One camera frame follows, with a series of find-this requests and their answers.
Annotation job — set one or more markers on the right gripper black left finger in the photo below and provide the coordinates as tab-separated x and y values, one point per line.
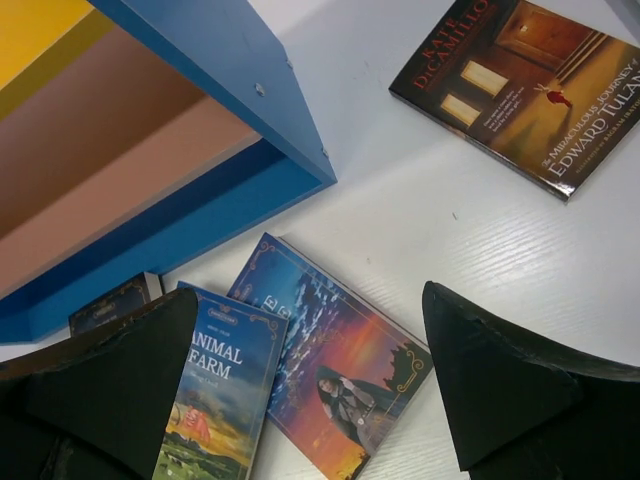
95	406

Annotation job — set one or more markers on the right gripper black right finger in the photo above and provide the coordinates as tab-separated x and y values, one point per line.
522	406

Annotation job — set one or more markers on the A Tale of Two Cities book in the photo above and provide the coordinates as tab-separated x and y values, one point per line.
123	299

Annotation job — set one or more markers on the Animal Farm book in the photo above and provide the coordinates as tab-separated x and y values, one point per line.
221	402

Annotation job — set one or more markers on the Jane Eyre book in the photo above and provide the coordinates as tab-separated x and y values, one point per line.
346	373

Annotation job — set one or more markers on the blue wooden bookshelf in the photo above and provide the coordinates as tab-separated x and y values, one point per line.
136	135

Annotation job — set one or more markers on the Edward Tulane book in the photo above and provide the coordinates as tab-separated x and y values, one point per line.
549	97

